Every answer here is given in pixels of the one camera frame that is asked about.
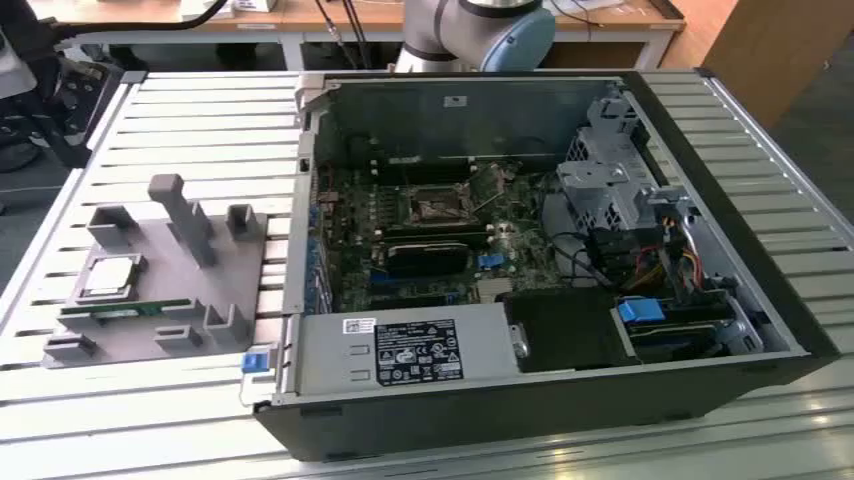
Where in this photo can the silver CPU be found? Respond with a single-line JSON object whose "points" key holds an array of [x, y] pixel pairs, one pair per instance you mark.
{"points": [[110, 277]]}

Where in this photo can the CPU socket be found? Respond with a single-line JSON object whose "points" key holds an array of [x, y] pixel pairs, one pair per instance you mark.
{"points": [[441, 207]]}

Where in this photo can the black RAM slot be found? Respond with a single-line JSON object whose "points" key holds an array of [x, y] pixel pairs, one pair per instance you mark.
{"points": [[434, 230], [434, 239]]}

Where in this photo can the grey parts rack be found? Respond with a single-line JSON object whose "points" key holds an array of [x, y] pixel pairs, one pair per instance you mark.
{"points": [[174, 292]]}

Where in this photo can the green RAM stick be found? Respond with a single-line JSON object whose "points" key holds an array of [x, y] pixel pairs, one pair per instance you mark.
{"points": [[155, 306]]}

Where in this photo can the white box with blue print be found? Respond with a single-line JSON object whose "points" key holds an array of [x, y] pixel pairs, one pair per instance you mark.
{"points": [[255, 5]]}

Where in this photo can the wooden desk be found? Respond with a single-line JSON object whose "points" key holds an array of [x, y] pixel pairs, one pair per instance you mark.
{"points": [[301, 16]]}

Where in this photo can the blue case latch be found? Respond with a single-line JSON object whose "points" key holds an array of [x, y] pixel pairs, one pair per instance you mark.
{"points": [[255, 362]]}

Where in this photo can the silver power supply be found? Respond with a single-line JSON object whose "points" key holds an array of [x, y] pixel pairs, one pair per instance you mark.
{"points": [[334, 350]]}

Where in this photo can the black graphics card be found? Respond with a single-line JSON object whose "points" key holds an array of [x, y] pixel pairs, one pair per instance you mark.
{"points": [[427, 260]]}

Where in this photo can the thin metal locking lever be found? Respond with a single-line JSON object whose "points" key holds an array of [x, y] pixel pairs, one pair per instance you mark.
{"points": [[496, 199]]}

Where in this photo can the blue board connector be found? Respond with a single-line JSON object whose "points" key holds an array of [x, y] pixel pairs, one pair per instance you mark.
{"points": [[489, 260]]}

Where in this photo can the green motherboard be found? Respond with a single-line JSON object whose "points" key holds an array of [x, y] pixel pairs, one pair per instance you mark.
{"points": [[521, 240]]}

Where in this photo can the silver chipset heatsink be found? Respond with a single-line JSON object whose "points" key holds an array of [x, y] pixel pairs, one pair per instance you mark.
{"points": [[494, 291]]}

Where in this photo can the silver metal drive cage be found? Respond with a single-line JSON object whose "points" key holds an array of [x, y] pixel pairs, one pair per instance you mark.
{"points": [[594, 195]]}

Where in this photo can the white papers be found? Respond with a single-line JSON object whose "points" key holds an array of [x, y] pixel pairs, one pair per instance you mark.
{"points": [[601, 5]]}

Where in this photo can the black PC case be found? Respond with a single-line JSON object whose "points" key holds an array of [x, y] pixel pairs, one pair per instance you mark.
{"points": [[468, 425]]}

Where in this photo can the blue disk carrier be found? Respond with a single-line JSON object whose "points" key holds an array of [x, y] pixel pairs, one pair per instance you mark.
{"points": [[641, 311]]}

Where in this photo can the wooden cabinet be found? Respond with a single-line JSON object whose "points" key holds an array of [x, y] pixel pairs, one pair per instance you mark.
{"points": [[768, 50]]}

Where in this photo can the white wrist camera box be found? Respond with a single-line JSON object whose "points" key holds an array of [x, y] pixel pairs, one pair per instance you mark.
{"points": [[14, 65]]}

